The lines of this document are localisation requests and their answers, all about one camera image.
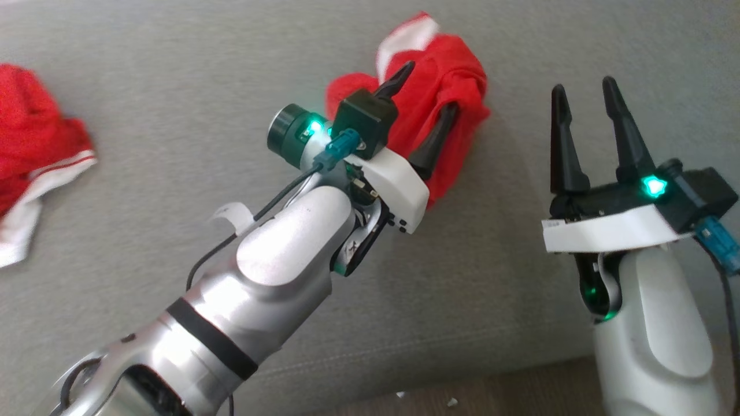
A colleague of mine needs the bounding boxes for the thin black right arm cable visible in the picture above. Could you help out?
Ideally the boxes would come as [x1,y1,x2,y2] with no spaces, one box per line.
[708,248,740,405]

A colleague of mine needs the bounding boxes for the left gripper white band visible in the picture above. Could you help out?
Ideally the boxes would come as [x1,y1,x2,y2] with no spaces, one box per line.
[267,61,460,235]

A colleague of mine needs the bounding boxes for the teal left cable connector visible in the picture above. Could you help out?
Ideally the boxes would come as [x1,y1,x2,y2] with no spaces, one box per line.
[314,129,362,172]

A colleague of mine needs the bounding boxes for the white cable label tag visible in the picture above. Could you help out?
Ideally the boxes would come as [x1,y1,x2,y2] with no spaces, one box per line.
[209,202,255,237]

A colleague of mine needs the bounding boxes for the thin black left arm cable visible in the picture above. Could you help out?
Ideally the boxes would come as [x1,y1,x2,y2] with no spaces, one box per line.
[185,165,324,292]

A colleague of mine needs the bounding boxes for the red shorts with white trim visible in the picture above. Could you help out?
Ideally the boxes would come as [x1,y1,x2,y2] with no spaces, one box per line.
[325,12,492,209]

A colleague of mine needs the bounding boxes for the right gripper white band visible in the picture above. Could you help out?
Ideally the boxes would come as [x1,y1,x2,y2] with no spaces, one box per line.
[542,75,694,254]

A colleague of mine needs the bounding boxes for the teal cable connector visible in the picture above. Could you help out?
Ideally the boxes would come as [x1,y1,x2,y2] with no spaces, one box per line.
[314,129,362,172]
[694,218,740,275]

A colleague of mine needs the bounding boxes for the red basketball jersey white trim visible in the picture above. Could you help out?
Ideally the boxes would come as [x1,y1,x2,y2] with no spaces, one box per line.
[0,62,98,269]

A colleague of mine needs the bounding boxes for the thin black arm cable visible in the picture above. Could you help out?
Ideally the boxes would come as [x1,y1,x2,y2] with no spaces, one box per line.
[185,165,324,292]
[708,248,740,405]

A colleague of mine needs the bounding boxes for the teal right cable connector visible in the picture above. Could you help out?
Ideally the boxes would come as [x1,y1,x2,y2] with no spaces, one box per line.
[694,218,740,275]

